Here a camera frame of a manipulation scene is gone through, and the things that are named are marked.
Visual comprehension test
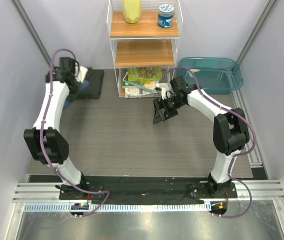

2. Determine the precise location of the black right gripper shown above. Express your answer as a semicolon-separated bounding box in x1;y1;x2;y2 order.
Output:
154;96;185;124

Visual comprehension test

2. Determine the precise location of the blue plaid long sleeve shirt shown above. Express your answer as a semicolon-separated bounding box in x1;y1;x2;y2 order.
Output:
63;80;89;111

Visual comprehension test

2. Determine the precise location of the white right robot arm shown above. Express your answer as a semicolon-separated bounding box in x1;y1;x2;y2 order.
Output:
153;76;249;198

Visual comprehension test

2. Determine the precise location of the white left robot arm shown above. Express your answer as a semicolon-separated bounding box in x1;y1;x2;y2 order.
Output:
24;57;88;200

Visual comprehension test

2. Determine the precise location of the stack of books and papers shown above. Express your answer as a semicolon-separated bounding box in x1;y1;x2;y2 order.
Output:
121;68;168;98

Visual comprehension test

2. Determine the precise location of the folded dark grey shirt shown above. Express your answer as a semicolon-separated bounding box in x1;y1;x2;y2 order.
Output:
76;67;104;100

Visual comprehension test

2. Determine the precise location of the green picture book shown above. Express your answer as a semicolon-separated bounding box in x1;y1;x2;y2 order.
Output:
128;66;162;82

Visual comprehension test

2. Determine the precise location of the teal plastic basin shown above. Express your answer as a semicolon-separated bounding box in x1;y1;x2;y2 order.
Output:
177;57;243;95

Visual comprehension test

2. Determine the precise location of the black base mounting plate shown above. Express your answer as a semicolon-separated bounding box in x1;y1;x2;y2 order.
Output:
29;174;238;206

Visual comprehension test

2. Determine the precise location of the yellow vase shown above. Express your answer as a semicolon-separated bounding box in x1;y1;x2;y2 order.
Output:
122;0;142;24

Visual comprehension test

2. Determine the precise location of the blue jar with lid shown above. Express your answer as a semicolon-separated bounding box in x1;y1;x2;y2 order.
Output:
157;4;175;28

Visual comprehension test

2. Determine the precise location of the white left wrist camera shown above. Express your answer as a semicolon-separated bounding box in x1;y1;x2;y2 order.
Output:
74;65;88;84

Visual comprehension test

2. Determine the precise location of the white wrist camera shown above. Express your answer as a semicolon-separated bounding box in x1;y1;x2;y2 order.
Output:
155;82;171;100
74;65;88;84

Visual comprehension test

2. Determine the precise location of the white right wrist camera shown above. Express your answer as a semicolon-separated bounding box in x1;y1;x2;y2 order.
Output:
155;82;171;100

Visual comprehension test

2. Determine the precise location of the white wire wooden shelf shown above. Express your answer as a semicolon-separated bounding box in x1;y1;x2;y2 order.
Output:
106;0;183;98

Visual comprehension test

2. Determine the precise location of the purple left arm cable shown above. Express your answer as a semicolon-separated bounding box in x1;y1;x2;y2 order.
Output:
39;48;110;217

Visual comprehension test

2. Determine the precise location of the white slotted cable duct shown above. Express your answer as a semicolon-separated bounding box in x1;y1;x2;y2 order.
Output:
24;201;211;213

